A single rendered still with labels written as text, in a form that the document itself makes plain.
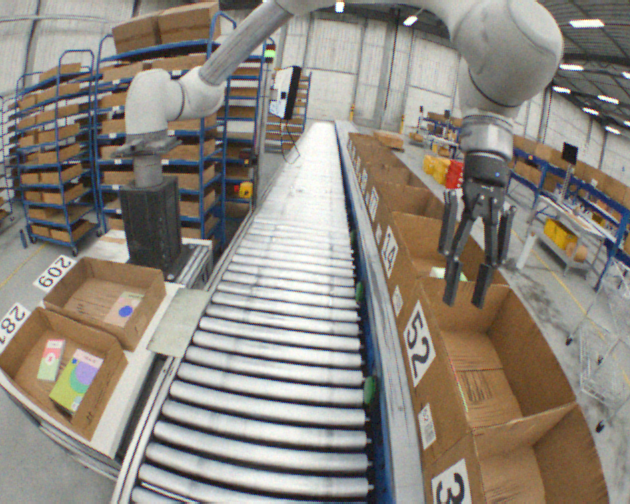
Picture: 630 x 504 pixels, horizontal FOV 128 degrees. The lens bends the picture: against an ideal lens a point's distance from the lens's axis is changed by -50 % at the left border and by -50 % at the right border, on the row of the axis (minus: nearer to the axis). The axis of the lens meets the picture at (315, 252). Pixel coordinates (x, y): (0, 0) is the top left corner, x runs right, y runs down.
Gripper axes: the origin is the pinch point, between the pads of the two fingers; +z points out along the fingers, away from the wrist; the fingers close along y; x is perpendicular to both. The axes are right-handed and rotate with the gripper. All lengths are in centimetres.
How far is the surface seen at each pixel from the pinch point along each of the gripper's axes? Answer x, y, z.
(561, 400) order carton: 9.9, -28.6, 19.5
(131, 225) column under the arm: -50, 90, 6
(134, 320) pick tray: -23, 70, 27
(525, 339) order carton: -9.9, -28.6, 13.9
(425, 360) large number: -6.7, 0.4, 17.1
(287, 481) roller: 3, 24, 45
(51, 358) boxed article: -6, 95, 40
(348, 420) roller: -13.8, 10.8, 39.6
